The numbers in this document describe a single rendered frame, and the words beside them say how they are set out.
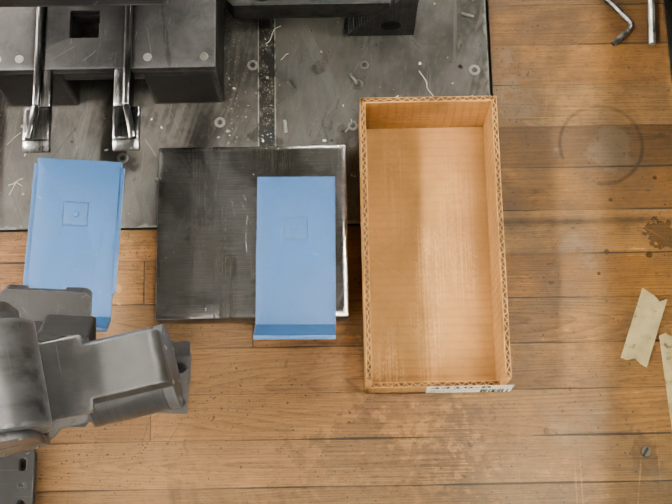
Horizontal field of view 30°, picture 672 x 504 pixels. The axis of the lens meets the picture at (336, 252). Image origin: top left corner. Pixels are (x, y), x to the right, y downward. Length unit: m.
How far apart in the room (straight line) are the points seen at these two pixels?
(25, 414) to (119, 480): 0.36
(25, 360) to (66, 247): 0.30
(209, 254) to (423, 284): 0.19
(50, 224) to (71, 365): 0.27
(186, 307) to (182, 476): 0.15
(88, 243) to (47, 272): 0.04
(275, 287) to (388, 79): 0.23
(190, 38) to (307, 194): 0.17
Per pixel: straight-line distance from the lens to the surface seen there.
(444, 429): 1.11
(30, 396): 0.77
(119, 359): 0.81
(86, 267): 1.05
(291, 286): 1.10
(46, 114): 1.11
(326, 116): 1.17
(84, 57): 1.13
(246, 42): 1.21
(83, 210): 1.07
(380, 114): 1.13
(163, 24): 1.13
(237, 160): 1.14
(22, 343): 0.77
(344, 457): 1.10
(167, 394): 0.82
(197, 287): 1.11
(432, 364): 1.11
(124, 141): 1.09
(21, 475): 1.12
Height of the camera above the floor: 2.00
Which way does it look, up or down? 75 degrees down
